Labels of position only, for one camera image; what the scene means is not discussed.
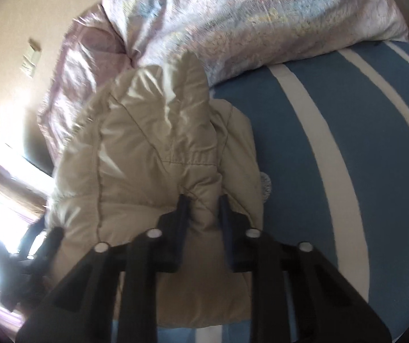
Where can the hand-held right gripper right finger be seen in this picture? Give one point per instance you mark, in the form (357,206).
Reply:
(226,221)

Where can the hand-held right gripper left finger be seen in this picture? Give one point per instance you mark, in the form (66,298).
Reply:
(183,218)

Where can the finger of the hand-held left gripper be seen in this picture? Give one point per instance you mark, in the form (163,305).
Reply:
(51,244)

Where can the beige puffer jacket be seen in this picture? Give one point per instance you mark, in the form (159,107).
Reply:
(143,143)

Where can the blue white striped bed sheet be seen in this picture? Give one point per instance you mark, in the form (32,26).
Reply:
(333,132)

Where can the pink floral quilt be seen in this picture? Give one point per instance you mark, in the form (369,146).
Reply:
(247,18)

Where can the white wall switch panel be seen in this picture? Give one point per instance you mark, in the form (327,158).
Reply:
(30,59)

